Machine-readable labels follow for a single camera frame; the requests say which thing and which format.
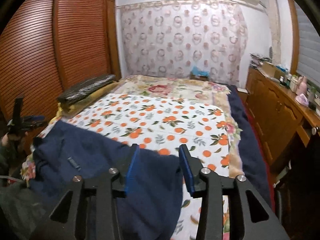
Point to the pink tissue pack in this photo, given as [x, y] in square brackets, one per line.
[302, 100]

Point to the navy bed sheet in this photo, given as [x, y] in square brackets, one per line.
[253, 164]

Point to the navy printed t-shirt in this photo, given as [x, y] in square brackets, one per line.
[152, 206]

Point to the wooden louvered wardrobe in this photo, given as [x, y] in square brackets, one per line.
[50, 45]

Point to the open cardboard box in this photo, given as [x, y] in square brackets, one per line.
[270, 71]

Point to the beige side curtain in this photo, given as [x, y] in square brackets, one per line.
[274, 20]

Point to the gold patterned folded cloth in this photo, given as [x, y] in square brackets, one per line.
[75, 108]

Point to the grey window blind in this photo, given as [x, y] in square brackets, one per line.
[309, 48]

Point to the circle pattern sheer curtain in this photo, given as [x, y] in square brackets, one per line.
[171, 38]

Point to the pink thermos jug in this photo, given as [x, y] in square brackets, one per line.
[302, 85]

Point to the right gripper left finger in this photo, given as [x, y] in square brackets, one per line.
[89, 205]

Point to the orange print white blanket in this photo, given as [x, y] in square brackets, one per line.
[162, 125]

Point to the cardboard box blue contents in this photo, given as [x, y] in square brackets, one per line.
[197, 74]

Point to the black circle pattern folded cloth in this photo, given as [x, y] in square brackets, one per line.
[83, 89]

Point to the wooden sideboard cabinet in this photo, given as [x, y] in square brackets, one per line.
[278, 118]

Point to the floral rose bedspread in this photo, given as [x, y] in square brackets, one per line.
[196, 91]

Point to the left hand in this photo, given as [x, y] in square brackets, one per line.
[12, 152]

